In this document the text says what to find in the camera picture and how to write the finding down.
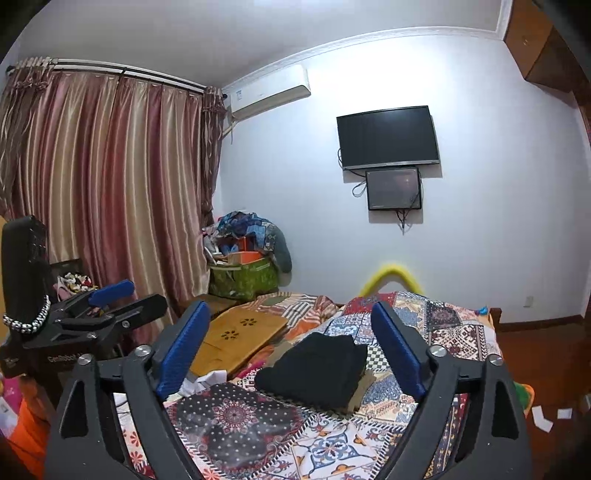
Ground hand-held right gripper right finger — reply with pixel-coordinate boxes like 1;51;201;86
370;301;536;480

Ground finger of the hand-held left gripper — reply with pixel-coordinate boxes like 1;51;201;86
51;279;136;319
54;294;168;334

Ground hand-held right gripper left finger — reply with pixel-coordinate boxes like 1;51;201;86
44;300;212;480

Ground black pants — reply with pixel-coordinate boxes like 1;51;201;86
254;333;369;412

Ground khaki pants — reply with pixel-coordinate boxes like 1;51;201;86
272;340;376;413

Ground white crumpled cloth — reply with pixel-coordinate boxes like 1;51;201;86
180;369;229;398

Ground small colourful items pile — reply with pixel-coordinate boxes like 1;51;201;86
53;272;100;301

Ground bamboo lap table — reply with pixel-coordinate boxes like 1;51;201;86
178;298;289;377

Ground yellow foam tube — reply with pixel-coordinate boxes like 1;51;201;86
360;263;426;298

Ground striped pink curtain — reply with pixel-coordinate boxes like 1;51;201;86
0;55;232;319

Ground patterned patchwork bedsheet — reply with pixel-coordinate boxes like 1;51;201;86
113;291;502;480

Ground pile of patterned clothes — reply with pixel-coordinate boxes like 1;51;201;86
201;210;278;266

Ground colourful fleece blanket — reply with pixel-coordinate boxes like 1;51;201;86
512;381;536;416

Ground grey pillow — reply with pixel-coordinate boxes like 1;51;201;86
272;226;294;273

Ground person's orange jacket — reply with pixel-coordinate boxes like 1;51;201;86
0;376;58;476

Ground small black monitor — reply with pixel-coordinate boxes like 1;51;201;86
365;166;423;212

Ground curtain rod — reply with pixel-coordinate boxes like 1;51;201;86
4;58;232;100

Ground large black television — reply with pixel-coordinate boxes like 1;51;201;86
336;105;440;171

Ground white air conditioner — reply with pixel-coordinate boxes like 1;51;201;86
221;65;311;123

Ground wooden wardrobe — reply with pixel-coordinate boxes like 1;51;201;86
501;0;591;153

